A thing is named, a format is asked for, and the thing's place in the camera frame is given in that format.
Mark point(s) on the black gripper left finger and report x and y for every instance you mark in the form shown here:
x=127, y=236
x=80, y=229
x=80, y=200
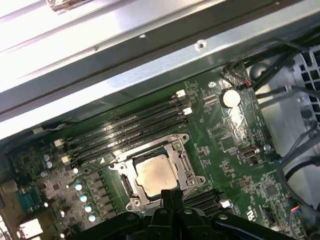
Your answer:
x=160, y=225

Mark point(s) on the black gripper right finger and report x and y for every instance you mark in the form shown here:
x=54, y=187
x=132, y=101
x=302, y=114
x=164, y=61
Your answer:
x=190, y=225

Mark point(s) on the silver square CPU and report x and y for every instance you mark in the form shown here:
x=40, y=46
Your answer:
x=155, y=175

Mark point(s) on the silver socket cover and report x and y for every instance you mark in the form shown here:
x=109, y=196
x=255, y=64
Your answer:
x=175, y=155

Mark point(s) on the black RAM slot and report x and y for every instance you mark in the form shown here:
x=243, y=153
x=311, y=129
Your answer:
x=210, y=206
x=122, y=127
x=205, y=200
x=130, y=143
x=200, y=195
x=125, y=135
x=120, y=118

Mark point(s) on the metal CPU socket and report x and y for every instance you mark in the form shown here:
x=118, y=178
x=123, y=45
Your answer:
x=120, y=167

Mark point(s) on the green motherboard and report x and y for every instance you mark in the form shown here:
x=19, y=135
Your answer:
x=225, y=175

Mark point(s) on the internal USB port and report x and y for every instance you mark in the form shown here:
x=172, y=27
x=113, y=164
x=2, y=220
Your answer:
x=247, y=153

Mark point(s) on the silver blue capacitor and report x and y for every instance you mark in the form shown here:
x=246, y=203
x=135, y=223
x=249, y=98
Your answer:
x=46, y=157
x=49, y=164

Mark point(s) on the coin cell battery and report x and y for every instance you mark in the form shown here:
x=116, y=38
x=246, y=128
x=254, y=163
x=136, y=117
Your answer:
x=230, y=98

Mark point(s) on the black open PC case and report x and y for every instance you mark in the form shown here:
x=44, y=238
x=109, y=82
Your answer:
x=150, y=62

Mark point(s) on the metal drive cage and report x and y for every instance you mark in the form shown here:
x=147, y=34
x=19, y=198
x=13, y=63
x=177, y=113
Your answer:
x=310, y=75

